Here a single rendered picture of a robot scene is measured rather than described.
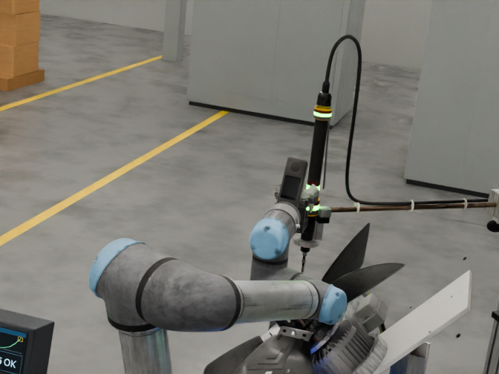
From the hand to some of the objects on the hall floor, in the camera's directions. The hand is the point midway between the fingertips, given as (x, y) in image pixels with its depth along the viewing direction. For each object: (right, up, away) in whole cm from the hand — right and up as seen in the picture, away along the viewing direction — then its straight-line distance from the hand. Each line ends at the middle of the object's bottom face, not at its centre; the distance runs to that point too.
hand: (303, 183), depth 198 cm
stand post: (+24, -155, +72) cm, 172 cm away
